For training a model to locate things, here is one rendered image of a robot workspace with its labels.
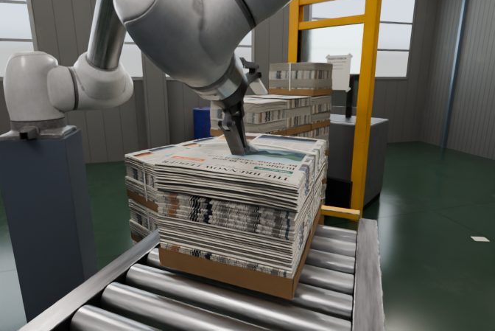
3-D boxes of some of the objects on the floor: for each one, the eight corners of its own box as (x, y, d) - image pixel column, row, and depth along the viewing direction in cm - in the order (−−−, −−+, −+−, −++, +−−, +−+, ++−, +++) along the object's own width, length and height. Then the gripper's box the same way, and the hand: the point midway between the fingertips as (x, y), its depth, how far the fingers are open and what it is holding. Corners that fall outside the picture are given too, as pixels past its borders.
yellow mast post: (347, 218, 258) (366, -17, 217) (351, 215, 265) (370, -14, 224) (357, 222, 253) (379, -19, 211) (362, 218, 259) (383, -16, 218)
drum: (227, 155, 463) (226, 105, 446) (233, 165, 415) (233, 108, 397) (193, 158, 450) (191, 105, 433) (196, 168, 401) (194, 110, 384)
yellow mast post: (283, 198, 301) (289, -2, 259) (289, 196, 307) (295, 1, 266) (291, 201, 295) (298, -4, 253) (296, 198, 301) (304, -2, 260)
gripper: (213, 13, 54) (250, 71, 73) (184, 148, 48) (233, 172, 68) (253, 10, 51) (280, 71, 71) (226, 152, 46) (264, 175, 65)
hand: (255, 119), depth 68 cm, fingers open, 13 cm apart
